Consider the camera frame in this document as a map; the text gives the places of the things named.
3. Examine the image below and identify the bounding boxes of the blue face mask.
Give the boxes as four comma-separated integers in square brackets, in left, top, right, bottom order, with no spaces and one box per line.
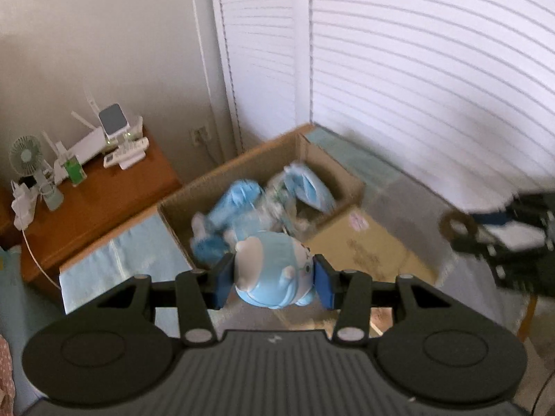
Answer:
[191,179,268,266]

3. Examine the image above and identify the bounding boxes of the small white desk fan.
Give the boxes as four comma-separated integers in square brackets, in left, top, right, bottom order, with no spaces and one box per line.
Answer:
[9,136,65,212]

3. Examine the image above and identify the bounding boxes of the white remote control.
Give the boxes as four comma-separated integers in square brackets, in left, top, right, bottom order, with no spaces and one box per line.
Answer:
[103,136,149,170]

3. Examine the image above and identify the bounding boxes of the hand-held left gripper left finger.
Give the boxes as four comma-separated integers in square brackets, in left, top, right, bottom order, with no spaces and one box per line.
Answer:
[97,253,237,348]

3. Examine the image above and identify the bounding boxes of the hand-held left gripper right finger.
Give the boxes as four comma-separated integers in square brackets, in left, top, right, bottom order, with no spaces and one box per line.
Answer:
[313,253,452,346]

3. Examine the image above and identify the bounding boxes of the open cardboard box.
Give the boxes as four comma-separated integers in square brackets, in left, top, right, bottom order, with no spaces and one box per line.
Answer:
[58,125,400,315]

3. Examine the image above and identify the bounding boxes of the white louvred door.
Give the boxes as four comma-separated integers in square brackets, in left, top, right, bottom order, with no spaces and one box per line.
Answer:
[309,0,555,223]
[208,0,314,157]

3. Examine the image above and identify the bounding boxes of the white charger with cable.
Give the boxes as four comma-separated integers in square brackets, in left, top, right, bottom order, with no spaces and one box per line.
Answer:
[11,180,62,292]

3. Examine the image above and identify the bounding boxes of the small grey cube device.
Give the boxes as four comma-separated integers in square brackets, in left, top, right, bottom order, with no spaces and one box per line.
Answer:
[98,103,131,138]

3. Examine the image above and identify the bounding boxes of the green labelled bottle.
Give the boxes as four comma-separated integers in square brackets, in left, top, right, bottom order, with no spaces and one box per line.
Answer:
[53,147,87,187]

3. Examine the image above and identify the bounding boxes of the brown knitted scrunchie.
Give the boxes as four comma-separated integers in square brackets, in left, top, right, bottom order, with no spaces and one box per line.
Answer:
[439,210,478,244]

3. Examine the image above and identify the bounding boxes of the blue face masks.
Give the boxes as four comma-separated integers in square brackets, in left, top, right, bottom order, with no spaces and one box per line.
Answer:
[284,162,337,211]

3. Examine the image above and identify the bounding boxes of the floral fabric item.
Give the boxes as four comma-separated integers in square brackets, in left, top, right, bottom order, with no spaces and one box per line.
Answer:
[264,173,301,231]

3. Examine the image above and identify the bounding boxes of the white router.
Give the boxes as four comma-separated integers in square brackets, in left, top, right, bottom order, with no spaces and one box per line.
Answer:
[41,90,145,171]

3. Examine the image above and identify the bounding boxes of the blue and white toy figure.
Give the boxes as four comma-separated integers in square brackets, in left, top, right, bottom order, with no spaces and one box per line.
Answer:
[234,231,317,311]

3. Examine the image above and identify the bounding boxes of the wooden nightstand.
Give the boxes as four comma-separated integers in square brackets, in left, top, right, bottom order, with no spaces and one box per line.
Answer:
[0,123,183,301]

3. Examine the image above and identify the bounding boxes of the brown cardboard box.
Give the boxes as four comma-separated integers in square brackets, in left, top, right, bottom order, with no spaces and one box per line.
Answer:
[157,130,366,270]

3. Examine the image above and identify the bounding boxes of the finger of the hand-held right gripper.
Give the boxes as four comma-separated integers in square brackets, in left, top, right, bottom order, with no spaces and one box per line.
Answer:
[451,227,521,266]
[470,201,527,228]

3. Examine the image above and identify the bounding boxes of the brown floral cloth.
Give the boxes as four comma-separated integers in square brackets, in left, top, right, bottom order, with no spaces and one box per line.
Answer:
[0,336,16,416]

